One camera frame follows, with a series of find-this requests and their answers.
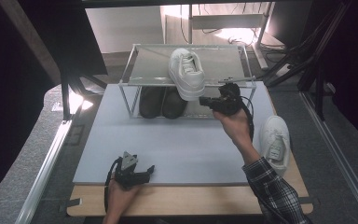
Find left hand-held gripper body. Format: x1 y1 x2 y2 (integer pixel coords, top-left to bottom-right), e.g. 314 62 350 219
115 151 152 189

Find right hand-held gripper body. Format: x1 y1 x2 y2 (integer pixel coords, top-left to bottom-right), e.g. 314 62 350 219
212 76 257 117

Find black slipper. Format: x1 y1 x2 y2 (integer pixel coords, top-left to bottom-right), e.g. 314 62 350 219
138 86 166 119
161 87 188 119

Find white sneaker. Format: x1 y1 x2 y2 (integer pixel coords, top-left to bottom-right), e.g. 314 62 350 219
168 47 207 102
259 115 292 177

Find two-tier metal shoe rack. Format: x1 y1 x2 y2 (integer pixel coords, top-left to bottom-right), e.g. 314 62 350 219
118 43 258 121

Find person's right hand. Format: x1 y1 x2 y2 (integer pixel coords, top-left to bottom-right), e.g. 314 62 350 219
213 108 254 148

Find light grey board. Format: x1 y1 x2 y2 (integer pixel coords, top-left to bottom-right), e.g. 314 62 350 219
73 81 278 187

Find black tape piece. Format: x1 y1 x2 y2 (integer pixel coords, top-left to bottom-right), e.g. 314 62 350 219
59 198 82 213
297 196 320 205

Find black tripod stand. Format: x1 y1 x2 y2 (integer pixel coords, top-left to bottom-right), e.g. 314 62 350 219
60 71 108 122

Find black metal stand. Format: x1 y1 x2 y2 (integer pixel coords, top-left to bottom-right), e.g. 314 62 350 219
262 0 352 120

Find brown diagonal beam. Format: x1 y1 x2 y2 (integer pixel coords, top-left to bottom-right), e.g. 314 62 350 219
0 0 62 86

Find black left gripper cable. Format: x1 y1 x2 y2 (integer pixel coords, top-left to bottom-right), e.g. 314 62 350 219
103 157 124 214

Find black floor cables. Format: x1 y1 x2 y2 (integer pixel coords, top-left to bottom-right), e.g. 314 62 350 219
227 34 290 63

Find white metal frame desk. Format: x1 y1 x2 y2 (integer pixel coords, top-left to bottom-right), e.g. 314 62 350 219
159 3 276 71

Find aluminium rail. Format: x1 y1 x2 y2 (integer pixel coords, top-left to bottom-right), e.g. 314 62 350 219
14 99 86 224
301 91 358 223

